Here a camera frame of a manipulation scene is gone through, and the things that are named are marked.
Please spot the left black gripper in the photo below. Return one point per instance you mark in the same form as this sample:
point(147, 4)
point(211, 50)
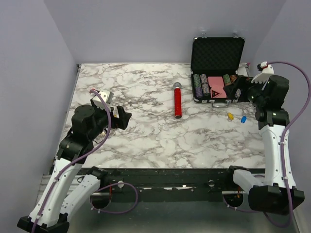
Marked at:
point(122, 122)

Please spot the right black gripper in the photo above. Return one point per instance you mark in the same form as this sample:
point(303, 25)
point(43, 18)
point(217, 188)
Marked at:
point(242, 82)

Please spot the yellow capped key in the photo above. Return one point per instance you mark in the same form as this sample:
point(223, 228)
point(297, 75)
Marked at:
point(230, 116)

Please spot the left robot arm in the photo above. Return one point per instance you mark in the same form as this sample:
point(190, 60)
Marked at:
point(54, 210)

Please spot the pink playing cards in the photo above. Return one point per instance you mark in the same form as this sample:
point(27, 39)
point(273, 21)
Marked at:
point(216, 85)

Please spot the red glitter microphone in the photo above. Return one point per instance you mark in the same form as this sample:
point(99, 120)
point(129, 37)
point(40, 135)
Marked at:
point(177, 100)

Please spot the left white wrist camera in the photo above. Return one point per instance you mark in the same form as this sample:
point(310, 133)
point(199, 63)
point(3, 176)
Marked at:
point(106, 95)

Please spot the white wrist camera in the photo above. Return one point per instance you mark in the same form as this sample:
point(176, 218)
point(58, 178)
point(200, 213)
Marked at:
point(266, 71)
point(106, 95)

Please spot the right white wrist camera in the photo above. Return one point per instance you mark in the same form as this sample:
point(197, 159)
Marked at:
point(266, 71)

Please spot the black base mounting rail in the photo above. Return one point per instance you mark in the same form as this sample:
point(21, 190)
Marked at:
point(166, 185)

